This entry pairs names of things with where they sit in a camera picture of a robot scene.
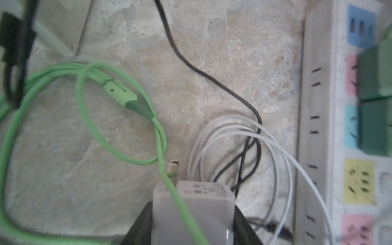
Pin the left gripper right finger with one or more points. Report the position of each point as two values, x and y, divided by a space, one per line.
243 232

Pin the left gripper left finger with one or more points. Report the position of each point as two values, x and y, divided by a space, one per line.
140 232

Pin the long multicolour power strip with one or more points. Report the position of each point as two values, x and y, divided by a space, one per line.
355 202

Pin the green charger plug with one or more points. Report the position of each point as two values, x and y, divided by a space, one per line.
375 136
375 70

